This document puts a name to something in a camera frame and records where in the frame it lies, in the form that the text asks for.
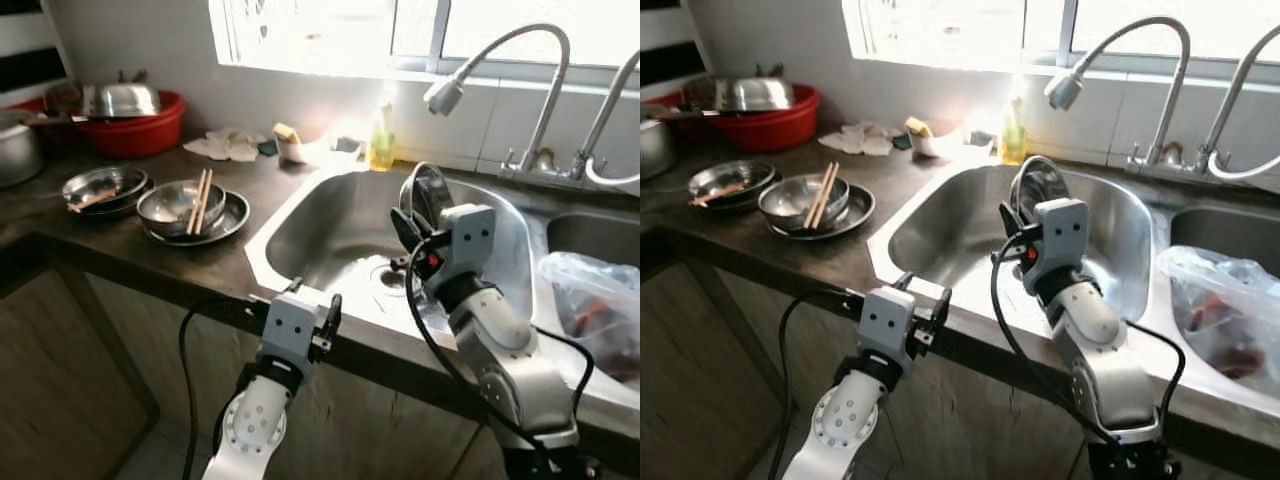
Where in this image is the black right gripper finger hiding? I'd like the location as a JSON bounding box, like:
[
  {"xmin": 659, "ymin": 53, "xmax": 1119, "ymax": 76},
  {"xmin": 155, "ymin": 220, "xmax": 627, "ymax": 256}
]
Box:
[
  {"xmin": 997, "ymin": 202, "xmax": 1027, "ymax": 247},
  {"xmin": 389, "ymin": 206, "xmax": 425, "ymax": 255}
]

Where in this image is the kitchen counter cabinet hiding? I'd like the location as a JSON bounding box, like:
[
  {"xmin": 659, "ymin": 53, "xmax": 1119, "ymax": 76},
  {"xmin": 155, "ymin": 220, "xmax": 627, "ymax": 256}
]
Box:
[
  {"xmin": 640, "ymin": 250, "xmax": 1280, "ymax": 480},
  {"xmin": 0, "ymin": 250, "xmax": 641, "ymax": 480}
]

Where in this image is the stainless steel double sink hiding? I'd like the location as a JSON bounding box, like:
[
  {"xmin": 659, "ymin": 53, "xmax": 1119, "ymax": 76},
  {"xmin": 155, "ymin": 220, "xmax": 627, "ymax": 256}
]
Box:
[
  {"xmin": 244, "ymin": 162, "xmax": 641, "ymax": 411},
  {"xmin": 868, "ymin": 160, "xmax": 1280, "ymax": 401}
]

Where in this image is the yellow dish soap bottle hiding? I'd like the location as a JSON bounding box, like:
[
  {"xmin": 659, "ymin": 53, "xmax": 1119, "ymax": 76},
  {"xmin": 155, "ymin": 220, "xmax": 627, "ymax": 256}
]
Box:
[
  {"xmin": 1000, "ymin": 95, "xmax": 1029, "ymax": 166},
  {"xmin": 368, "ymin": 95, "xmax": 397, "ymax": 171}
]

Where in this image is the white ceramic bowl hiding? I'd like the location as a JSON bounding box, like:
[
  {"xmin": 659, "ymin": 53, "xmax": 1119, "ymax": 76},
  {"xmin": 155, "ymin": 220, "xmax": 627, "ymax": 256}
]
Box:
[
  {"xmin": 275, "ymin": 125, "xmax": 331, "ymax": 166},
  {"xmin": 905, "ymin": 118, "xmax": 961, "ymax": 159}
]

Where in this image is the gooseneck faucet with spray head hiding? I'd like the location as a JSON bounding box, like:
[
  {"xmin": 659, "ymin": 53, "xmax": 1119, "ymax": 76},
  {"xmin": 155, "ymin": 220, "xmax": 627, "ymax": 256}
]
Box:
[
  {"xmin": 423, "ymin": 22, "xmax": 573, "ymax": 181},
  {"xmin": 1045, "ymin": 15, "xmax": 1194, "ymax": 173}
]

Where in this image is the steel bowl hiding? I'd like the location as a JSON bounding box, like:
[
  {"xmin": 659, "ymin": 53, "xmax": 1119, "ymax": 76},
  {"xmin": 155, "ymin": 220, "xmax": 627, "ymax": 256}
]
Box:
[
  {"xmin": 758, "ymin": 173, "xmax": 851, "ymax": 233},
  {"xmin": 136, "ymin": 179, "xmax": 227, "ymax": 239}
]

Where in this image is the white dish cloth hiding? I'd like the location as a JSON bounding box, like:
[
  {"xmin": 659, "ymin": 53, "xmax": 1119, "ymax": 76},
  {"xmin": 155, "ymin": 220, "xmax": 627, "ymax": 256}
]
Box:
[
  {"xmin": 820, "ymin": 121, "xmax": 896, "ymax": 157},
  {"xmin": 183, "ymin": 127, "xmax": 263, "ymax": 163}
]

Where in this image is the clear plastic bag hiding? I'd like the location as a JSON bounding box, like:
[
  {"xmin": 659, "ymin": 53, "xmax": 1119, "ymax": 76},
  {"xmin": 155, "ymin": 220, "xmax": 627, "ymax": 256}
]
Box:
[
  {"xmin": 1160, "ymin": 245, "xmax": 1280, "ymax": 381},
  {"xmin": 540, "ymin": 252, "xmax": 641, "ymax": 386}
]

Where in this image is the pale spoon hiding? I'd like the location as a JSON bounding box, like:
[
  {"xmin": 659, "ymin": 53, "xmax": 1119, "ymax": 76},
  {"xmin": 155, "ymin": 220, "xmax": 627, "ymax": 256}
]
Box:
[
  {"xmin": 68, "ymin": 186, "xmax": 121, "ymax": 211},
  {"xmin": 692, "ymin": 182, "xmax": 751, "ymax": 206}
]

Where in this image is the domed steel lid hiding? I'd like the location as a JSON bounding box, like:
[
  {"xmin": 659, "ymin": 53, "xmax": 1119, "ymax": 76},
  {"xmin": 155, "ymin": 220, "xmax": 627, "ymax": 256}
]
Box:
[
  {"xmin": 712, "ymin": 64, "xmax": 797, "ymax": 113},
  {"xmin": 80, "ymin": 70, "xmax": 162, "ymax": 119}
]

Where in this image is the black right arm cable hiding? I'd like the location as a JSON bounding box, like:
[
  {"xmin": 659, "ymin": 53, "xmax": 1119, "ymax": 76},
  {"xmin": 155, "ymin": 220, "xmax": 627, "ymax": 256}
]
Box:
[
  {"xmin": 403, "ymin": 235, "xmax": 561, "ymax": 471},
  {"xmin": 990, "ymin": 228, "xmax": 1126, "ymax": 451}
]

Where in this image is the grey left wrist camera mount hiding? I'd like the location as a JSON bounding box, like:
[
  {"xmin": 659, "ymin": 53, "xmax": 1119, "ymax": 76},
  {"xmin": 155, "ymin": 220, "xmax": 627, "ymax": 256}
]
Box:
[
  {"xmin": 860, "ymin": 287, "xmax": 919, "ymax": 366},
  {"xmin": 262, "ymin": 290, "xmax": 326, "ymax": 373}
]

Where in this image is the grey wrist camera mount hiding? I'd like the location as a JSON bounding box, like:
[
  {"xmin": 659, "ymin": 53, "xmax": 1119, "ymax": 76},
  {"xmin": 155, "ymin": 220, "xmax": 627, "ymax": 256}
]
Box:
[
  {"xmin": 262, "ymin": 290, "xmax": 326, "ymax": 373},
  {"xmin": 860, "ymin": 287, "xmax": 919, "ymax": 366},
  {"xmin": 425, "ymin": 204, "xmax": 498, "ymax": 291},
  {"xmin": 1020, "ymin": 198, "xmax": 1091, "ymax": 286}
]

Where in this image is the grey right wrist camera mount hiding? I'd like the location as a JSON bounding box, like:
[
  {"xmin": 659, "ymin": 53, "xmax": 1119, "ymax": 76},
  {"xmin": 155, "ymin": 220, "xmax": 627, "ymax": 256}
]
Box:
[
  {"xmin": 425, "ymin": 204, "xmax": 498, "ymax": 291},
  {"xmin": 1020, "ymin": 198, "xmax": 1091, "ymax": 286}
]

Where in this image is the thin black cable loop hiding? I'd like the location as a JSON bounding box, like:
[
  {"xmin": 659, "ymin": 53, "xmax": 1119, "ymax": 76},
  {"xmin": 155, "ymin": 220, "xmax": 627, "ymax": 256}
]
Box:
[
  {"xmin": 1125, "ymin": 320, "xmax": 1187, "ymax": 421},
  {"xmin": 530, "ymin": 325, "xmax": 597, "ymax": 426}
]

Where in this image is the white window frame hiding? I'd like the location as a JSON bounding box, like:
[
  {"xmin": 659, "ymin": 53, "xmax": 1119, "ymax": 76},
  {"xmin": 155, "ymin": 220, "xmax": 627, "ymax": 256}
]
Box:
[
  {"xmin": 842, "ymin": 0, "xmax": 1280, "ymax": 81},
  {"xmin": 208, "ymin": 0, "xmax": 641, "ymax": 86}
]

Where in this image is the gooseneck faucet with white hose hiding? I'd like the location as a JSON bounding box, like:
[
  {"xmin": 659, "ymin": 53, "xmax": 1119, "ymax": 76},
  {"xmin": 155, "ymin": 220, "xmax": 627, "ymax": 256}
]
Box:
[
  {"xmin": 1198, "ymin": 25, "xmax": 1280, "ymax": 181},
  {"xmin": 572, "ymin": 50, "xmax": 641, "ymax": 186}
]

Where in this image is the wire mesh strainer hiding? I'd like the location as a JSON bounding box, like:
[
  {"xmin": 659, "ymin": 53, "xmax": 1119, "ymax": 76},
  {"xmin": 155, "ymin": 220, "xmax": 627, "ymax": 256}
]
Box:
[
  {"xmin": 650, "ymin": 75, "xmax": 719, "ymax": 119},
  {"xmin": 25, "ymin": 82, "xmax": 91, "ymax": 126}
]

